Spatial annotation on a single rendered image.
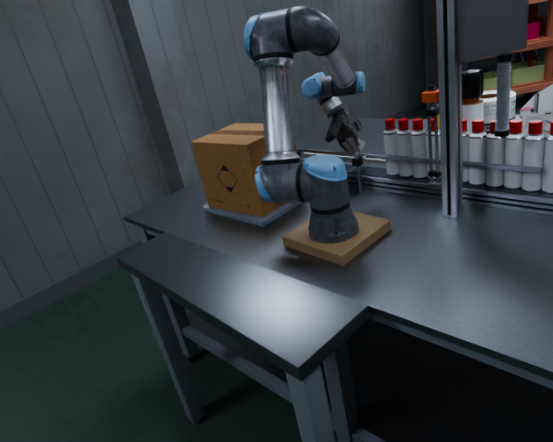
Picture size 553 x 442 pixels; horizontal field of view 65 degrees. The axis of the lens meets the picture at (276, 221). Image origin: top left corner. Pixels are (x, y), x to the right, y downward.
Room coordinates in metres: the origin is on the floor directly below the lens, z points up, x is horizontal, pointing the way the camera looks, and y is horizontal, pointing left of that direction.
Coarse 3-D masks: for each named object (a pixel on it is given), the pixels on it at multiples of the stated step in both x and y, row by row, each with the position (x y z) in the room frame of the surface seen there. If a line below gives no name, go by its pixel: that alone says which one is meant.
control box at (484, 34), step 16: (464, 0) 1.11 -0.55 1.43; (480, 0) 1.11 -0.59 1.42; (496, 0) 1.12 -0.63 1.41; (512, 0) 1.12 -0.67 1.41; (464, 16) 1.11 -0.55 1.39; (480, 16) 1.11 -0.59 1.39; (496, 16) 1.12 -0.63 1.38; (512, 16) 1.12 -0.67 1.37; (464, 32) 1.11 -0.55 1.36; (480, 32) 1.11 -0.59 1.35; (496, 32) 1.12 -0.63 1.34; (512, 32) 1.12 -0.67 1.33; (464, 48) 1.11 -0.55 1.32; (480, 48) 1.11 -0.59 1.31; (496, 48) 1.12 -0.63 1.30; (512, 48) 1.12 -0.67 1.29
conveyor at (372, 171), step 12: (348, 168) 1.63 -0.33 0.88; (360, 168) 1.61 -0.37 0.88; (372, 168) 1.58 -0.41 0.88; (384, 168) 1.55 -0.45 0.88; (408, 180) 1.40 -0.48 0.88; (420, 180) 1.37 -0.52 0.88; (504, 192) 1.16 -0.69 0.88; (516, 192) 1.14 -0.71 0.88; (528, 192) 1.12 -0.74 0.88; (540, 192) 1.11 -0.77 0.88
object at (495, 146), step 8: (488, 136) 1.22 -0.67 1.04; (488, 144) 1.21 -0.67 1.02; (496, 144) 1.20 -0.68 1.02; (504, 144) 1.20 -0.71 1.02; (488, 152) 1.21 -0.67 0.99; (496, 152) 1.20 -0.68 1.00; (504, 152) 1.20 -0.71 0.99; (488, 160) 1.21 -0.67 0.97; (496, 160) 1.20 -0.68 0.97; (504, 160) 1.20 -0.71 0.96; (488, 176) 1.21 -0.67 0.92; (496, 176) 1.20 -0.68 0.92; (488, 184) 1.21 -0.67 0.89; (496, 184) 1.20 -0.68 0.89
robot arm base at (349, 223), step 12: (348, 204) 1.14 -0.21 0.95; (312, 216) 1.15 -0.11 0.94; (324, 216) 1.12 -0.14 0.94; (336, 216) 1.11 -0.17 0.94; (348, 216) 1.12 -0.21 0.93; (312, 228) 1.14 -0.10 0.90; (324, 228) 1.11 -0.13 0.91; (336, 228) 1.11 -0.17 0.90; (348, 228) 1.11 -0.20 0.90; (324, 240) 1.11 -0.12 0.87; (336, 240) 1.10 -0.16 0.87
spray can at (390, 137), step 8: (384, 120) 1.48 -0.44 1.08; (392, 120) 1.47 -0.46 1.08; (392, 128) 1.47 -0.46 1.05; (384, 136) 1.47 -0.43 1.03; (392, 136) 1.46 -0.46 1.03; (384, 144) 1.48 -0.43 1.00; (392, 144) 1.46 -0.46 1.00; (384, 152) 1.49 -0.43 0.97; (392, 152) 1.46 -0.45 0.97; (392, 160) 1.46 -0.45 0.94; (392, 168) 1.46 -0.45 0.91
